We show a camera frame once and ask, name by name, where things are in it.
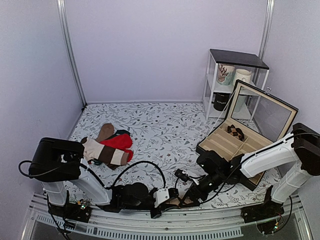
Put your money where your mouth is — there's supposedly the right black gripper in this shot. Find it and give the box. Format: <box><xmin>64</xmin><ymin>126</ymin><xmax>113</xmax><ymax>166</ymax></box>
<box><xmin>179</xmin><ymin>171</ymin><xmax>224</xmax><ymax>209</ymax></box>

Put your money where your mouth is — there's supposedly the beige striped ribbed sock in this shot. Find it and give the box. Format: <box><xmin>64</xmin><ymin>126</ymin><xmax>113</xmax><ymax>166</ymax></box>
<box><xmin>164</xmin><ymin>198</ymin><xmax>187</xmax><ymax>208</ymax></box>

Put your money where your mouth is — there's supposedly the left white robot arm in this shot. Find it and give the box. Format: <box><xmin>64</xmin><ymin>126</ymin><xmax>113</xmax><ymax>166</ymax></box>
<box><xmin>24</xmin><ymin>137</ymin><xmax>179</xmax><ymax>223</ymax></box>

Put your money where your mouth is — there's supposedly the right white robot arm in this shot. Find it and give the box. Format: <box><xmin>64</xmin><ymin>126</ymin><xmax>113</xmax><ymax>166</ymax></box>
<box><xmin>179</xmin><ymin>123</ymin><xmax>320</xmax><ymax>218</ymax></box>

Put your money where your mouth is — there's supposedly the floral tablecloth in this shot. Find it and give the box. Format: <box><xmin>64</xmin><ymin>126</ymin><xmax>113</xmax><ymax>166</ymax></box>
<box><xmin>49</xmin><ymin>102</ymin><xmax>283</xmax><ymax>211</ymax></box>

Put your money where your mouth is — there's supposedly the brown argyle rolled sock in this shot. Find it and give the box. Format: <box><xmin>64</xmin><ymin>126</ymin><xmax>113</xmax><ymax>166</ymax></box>
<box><xmin>227</xmin><ymin>124</ymin><xmax>245</xmax><ymax>141</ymax></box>

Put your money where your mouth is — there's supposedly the red sock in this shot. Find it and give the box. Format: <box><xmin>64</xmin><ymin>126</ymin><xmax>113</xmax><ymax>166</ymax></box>
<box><xmin>99</xmin><ymin>133</ymin><xmax>133</xmax><ymax>166</ymax></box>

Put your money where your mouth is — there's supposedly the dark green sock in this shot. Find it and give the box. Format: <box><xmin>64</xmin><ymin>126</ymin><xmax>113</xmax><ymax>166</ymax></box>
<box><xmin>108</xmin><ymin>129</ymin><xmax>131</xmax><ymax>139</ymax></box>

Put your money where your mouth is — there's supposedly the black compartment organizer box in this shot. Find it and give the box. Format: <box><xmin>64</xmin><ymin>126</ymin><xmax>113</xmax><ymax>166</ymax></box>
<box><xmin>196</xmin><ymin>80</ymin><xmax>298</xmax><ymax>191</ymax></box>

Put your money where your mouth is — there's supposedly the tan brown sock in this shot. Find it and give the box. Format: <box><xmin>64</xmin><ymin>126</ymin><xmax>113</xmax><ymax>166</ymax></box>
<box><xmin>95</xmin><ymin>123</ymin><xmax>115</xmax><ymax>143</ymax></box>

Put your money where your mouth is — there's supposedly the brown beige block sock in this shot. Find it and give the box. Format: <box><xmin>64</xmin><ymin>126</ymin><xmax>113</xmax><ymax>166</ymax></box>
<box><xmin>80</xmin><ymin>137</ymin><xmax>130</xmax><ymax>170</ymax></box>

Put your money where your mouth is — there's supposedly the black mug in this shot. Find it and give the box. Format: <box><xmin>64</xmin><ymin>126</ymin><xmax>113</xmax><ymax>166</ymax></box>
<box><xmin>213</xmin><ymin>92</ymin><xmax>231</xmax><ymax>112</ymax></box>

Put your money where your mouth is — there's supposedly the pale green mug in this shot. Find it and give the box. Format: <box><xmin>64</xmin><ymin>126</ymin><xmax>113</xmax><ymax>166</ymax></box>
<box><xmin>233</xmin><ymin>95</ymin><xmax>247</xmax><ymax>113</ymax></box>

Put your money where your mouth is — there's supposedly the floral pattern mug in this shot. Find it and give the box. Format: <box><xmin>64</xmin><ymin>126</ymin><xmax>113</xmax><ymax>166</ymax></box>
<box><xmin>217</xmin><ymin>63</ymin><xmax>235</xmax><ymax>86</ymax></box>

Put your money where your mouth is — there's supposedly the cream white mug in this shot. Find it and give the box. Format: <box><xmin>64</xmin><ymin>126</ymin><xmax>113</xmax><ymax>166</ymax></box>
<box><xmin>232</xmin><ymin>68</ymin><xmax>252</xmax><ymax>85</ymax></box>

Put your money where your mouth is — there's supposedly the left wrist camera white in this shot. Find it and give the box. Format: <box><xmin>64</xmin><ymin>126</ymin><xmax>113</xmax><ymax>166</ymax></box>
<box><xmin>153</xmin><ymin>188</ymin><xmax>170</xmax><ymax>208</ymax></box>

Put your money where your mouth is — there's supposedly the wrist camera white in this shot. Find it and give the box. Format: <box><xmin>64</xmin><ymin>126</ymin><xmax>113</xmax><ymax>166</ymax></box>
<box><xmin>174</xmin><ymin>168</ymin><xmax>201</xmax><ymax>185</ymax></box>
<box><xmin>153</xmin><ymin>188</ymin><xmax>170</xmax><ymax>208</ymax></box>

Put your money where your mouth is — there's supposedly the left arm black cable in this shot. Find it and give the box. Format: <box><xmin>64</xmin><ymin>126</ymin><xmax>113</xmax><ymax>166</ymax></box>
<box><xmin>18</xmin><ymin>159</ymin><xmax>167</xmax><ymax>191</ymax></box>

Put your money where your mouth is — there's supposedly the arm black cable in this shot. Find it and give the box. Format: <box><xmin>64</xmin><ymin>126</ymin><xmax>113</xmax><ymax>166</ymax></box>
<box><xmin>174</xmin><ymin>132</ymin><xmax>320</xmax><ymax>203</ymax></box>
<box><xmin>18</xmin><ymin>159</ymin><xmax>167</xmax><ymax>191</ymax></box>

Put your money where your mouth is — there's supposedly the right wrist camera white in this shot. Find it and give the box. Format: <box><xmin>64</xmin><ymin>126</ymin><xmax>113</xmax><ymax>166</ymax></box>
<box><xmin>174</xmin><ymin>168</ymin><xmax>201</xmax><ymax>185</ymax></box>

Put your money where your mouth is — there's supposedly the aluminium front rail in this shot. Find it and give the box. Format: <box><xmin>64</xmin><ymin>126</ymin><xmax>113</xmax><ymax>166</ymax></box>
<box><xmin>21</xmin><ymin>193</ymin><xmax>314</xmax><ymax>240</ymax></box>

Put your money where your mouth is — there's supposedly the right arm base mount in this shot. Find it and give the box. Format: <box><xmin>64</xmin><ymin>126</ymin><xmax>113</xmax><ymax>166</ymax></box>
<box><xmin>240</xmin><ymin>185</ymin><xmax>293</xmax><ymax>236</ymax></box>

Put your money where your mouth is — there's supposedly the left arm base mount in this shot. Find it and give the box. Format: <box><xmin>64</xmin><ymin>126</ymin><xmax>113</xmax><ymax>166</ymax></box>
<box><xmin>49</xmin><ymin>190</ymin><xmax>92</xmax><ymax>223</ymax></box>

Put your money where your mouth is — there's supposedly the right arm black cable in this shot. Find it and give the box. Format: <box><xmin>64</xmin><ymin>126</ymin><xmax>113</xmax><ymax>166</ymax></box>
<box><xmin>174</xmin><ymin>132</ymin><xmax>320</xmax><ymax>203</ymax></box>

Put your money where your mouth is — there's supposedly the white frame glass shelf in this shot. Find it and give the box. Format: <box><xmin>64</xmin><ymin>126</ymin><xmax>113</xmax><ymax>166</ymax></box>
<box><xmin>202</xmin><ymin>49</ymin><xmax>270</xmax><ymax>119</ymax></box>

